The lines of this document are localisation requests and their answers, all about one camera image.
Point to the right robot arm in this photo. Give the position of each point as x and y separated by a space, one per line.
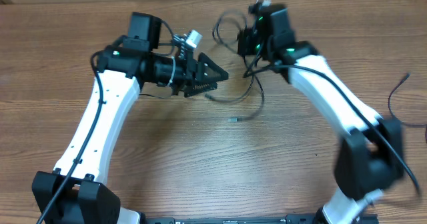
370 157

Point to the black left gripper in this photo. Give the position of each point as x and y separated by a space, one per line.
191 77

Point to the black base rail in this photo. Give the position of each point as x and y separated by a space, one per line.
288 219

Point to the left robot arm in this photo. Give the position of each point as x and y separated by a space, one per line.
75 191

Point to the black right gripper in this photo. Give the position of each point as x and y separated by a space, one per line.
247 36

